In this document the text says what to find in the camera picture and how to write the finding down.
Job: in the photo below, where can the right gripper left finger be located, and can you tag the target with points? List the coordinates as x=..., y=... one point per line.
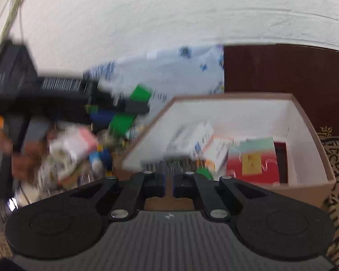
x=154, y=184

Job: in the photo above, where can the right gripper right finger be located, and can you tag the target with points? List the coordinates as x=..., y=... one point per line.
x=184, y=185

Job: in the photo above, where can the pink zip bag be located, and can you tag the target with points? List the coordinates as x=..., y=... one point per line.
x=70, y=148

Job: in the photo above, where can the person's left hand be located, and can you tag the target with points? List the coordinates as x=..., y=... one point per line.
x=25, y=165

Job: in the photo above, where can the white printed paper box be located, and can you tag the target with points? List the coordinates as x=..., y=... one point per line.
x=190, y=139

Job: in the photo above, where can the red card box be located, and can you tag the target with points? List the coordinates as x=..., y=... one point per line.
x=258, y=162

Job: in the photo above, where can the green small box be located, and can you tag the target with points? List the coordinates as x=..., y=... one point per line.
x=141, y=93

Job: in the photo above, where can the brown cardboard storage box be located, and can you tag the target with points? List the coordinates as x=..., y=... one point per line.
x=242, y=116

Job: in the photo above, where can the floral plastic bag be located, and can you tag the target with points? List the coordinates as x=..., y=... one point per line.
x=167, y=73

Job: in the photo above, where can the dark brown board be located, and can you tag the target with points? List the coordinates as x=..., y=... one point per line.
x=311, y=74

